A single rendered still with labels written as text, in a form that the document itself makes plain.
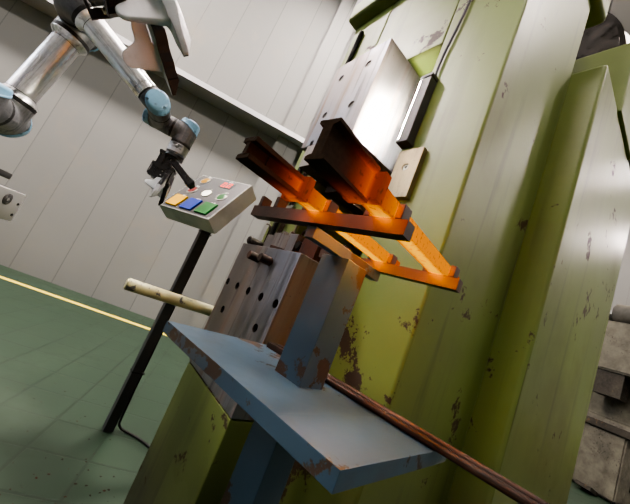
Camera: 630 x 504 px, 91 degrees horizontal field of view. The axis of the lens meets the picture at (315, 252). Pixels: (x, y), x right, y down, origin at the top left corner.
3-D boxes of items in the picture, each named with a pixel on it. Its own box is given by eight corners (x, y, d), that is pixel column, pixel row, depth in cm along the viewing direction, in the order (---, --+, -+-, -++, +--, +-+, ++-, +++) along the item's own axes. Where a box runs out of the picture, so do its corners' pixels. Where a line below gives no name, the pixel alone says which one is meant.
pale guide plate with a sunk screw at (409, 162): (405, 196, 88) (424, 146, 91) (381, 197, 96) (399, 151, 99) (409, 200, 90) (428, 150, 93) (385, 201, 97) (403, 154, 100)
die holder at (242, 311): (230, 419, 75) (301, 252, 83) (188, 360, 105) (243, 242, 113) (369, 433, 107) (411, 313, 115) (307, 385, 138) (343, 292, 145)
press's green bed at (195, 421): (138, 635, 67) (230, 419, 75) (122, 504, 97) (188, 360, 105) (319, 580, 99) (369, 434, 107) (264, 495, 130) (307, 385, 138)
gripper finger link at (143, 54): (135, 93, 45) (105, 15, 38) (176, 85, 47) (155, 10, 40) (140, 102, 43) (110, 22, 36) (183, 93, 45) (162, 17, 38)
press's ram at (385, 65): (370, 127, 95) (412, 25, 101) (300, 148, 125) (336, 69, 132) (436, 196, 119) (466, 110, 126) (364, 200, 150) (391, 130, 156)
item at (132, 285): (123, 291, 108) (130, 277, 109) (121, 288, 112) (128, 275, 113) (231, 325, 133) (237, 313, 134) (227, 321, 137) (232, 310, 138)
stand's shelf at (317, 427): (331, 495, 25) (340, 470, 26) (161, 331, 53) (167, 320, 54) (445, 462, 46) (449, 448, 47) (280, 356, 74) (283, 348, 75)
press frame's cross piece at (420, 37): (442, 42, 109) (480, -57, 117) (360, 82, 142) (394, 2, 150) (489, 122, 135) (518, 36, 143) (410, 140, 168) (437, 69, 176)
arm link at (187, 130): (180, 120, 126) (201, 131, 129) (168, 143, 124) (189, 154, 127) (181, 112, 119) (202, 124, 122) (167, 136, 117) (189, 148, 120)
